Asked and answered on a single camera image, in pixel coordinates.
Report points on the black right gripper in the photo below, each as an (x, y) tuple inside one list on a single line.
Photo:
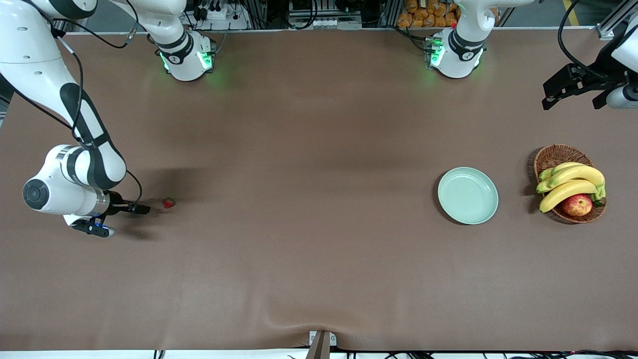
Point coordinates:
[(117, 203)]

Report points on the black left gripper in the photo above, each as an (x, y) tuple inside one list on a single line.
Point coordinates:
[(599, 79)]

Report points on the red strawberry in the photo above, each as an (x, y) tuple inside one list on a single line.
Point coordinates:
[(169, 203)]

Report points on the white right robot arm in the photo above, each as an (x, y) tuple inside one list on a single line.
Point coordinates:
[(30, 50)]

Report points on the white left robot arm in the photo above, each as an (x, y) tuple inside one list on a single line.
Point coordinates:
[(461, 55)]

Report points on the pale green round plate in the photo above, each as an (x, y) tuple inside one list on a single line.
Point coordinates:
[(468, 197)]

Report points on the brown wicker basket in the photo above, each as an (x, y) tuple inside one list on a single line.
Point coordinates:
[(558, 154)]

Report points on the yellow banana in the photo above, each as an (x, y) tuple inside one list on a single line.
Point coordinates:
[(568, 192), (580, 174), (560, 168)]

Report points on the red apple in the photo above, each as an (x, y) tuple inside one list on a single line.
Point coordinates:
[(577, 205)]

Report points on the pack of brown bread rolls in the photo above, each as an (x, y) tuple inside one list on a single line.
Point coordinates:
[(423, 15)]

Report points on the brown table cover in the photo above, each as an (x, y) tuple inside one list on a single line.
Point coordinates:
[(319, 274)]

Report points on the white power strip with plugs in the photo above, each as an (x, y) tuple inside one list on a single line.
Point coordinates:
[(219, 14)]

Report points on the long white socket strip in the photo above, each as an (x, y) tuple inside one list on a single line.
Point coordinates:
[(336, 23)]

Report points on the aluminium frame strut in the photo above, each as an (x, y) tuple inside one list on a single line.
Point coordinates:
[(605, 31)]

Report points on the aluminium frame post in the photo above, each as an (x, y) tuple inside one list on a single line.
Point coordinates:
[(391, 12), (256, 12)]

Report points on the table edge camera post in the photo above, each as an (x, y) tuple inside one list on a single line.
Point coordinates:
[(319, 349)]

